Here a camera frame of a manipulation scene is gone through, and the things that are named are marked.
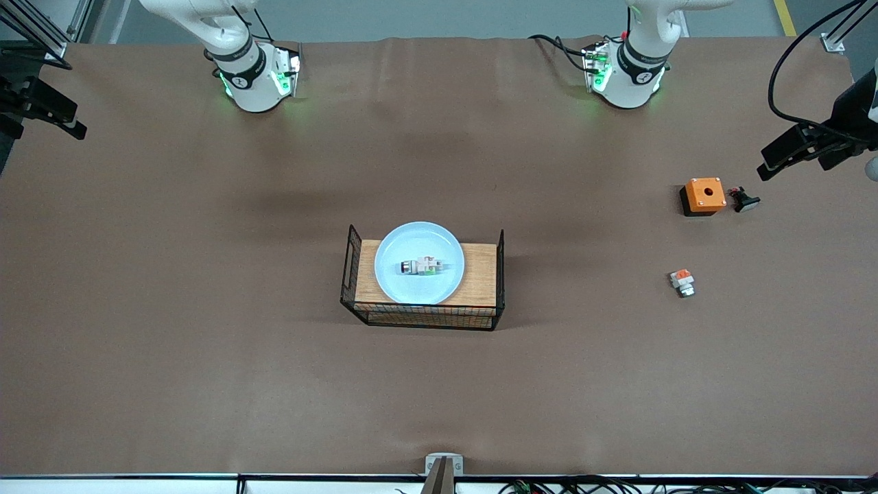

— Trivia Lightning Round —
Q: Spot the red push button switch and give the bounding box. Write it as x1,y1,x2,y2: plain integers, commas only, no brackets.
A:
400,255,448,277

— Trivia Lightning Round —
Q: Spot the tan support bar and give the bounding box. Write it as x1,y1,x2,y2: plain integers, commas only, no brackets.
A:
420,458,456,494

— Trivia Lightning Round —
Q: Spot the black wire basket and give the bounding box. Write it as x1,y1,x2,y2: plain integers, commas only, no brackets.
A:
340,224,506,332

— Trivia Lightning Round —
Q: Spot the brown paper table cover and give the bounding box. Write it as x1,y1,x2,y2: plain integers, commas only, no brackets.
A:
0,34,878,478

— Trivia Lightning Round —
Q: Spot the aluminium frame profile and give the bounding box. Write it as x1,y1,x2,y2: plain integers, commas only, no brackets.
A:
0,0,93,62
821,0,878,54

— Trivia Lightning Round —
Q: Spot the black push button head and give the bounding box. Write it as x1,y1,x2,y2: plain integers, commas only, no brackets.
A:
728,186,761,213

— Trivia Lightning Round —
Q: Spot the light blue round plate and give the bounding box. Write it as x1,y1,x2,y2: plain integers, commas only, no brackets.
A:
374,221,466,305

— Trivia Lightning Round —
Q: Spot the grey metal bracket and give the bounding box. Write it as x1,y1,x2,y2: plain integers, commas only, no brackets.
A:
425,453,464,478

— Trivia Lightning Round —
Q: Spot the black cable bundle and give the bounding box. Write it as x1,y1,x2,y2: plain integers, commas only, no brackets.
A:
497,476,844,494

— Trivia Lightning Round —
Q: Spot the wooden board lid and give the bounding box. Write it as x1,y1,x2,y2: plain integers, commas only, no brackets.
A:
355,239,498,307

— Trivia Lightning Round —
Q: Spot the black left arm base cable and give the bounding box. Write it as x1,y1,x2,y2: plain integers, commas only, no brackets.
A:
528,34,592,71

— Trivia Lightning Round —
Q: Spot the white table edge rail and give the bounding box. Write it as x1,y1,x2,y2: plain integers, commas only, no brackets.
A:
0,473,878,494

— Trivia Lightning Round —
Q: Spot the orange button enclosure box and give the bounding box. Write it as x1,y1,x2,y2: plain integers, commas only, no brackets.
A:
679,178,727,217

